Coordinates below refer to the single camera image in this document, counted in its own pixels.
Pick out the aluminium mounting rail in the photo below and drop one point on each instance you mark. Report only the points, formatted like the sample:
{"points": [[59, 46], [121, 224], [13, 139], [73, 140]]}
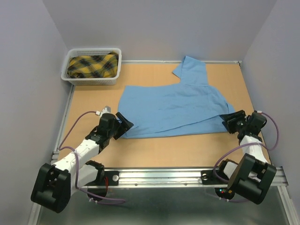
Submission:
{"points": [[190, 177]]}

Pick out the light blue long sleeve shirt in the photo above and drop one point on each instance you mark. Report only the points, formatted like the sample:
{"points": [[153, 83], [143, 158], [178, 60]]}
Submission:
{"points": [[189, 107]]}

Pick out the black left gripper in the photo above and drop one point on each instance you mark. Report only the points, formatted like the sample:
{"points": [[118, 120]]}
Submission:
{"points": [[123, 126]]}

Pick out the white plastic basket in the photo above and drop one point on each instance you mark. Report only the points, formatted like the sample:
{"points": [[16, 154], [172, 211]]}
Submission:
{"points": [[90, 52]]}

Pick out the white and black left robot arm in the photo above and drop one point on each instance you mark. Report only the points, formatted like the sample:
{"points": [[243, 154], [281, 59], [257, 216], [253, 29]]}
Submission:
{"points": [[55, 183]]}

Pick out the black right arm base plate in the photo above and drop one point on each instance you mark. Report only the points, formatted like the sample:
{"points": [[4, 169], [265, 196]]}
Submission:
{"points": [[220, 187]]}

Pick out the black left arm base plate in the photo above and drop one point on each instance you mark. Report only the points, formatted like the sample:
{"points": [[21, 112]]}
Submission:
{"points": [[103, 181]]}

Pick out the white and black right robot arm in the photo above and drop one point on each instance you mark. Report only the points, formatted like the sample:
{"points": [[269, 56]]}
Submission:
{"points": [[252, 177]]}

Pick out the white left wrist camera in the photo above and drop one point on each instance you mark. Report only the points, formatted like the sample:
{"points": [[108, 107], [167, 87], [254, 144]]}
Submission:
{"points": [[106, 109]]}

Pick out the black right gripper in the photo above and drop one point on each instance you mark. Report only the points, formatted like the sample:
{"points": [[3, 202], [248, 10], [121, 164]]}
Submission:
{"points": [[228, 124]]}

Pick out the yellow plaid shirt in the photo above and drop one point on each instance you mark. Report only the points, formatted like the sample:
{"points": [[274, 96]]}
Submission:
{"points": [[96, 66]]}

